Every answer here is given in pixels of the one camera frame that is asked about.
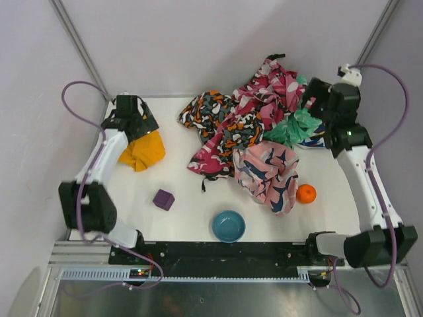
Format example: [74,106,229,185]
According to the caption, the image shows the yellow cloth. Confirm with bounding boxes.
[118,130,166,172]

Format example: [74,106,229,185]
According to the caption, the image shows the pink camouflage cloth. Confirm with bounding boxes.
[177,54,305,181]

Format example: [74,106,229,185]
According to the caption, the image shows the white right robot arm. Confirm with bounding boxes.
[299,77,418,268]

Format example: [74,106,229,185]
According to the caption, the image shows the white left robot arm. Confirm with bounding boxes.
[59,94,159,248]

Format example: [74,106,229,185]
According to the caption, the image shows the blue patterned cloth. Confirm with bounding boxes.
[297,124,325,149]

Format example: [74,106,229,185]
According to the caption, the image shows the green tie-dye cloth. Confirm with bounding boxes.
[256,73,322,148]

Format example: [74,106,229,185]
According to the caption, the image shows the orange black camouflage cloth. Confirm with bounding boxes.
[178,90,265,157]

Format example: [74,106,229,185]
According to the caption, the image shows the pink shark print cloth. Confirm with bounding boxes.
[233,141,299,216]

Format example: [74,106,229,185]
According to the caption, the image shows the orange fruit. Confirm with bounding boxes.
[296,184,317,204]

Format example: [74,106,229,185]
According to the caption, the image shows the purple cube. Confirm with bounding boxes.
[153,189,175,211]

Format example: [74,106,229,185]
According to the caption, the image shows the blue ceramic bowl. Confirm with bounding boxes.
[211,210,246,244]

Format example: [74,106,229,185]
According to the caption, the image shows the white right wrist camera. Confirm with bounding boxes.
[337,63,362,88]

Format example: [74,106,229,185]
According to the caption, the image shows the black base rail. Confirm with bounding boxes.
[108,240,346,279]

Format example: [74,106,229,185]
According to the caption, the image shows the grey cable duct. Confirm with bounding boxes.
[61,267,328,283]

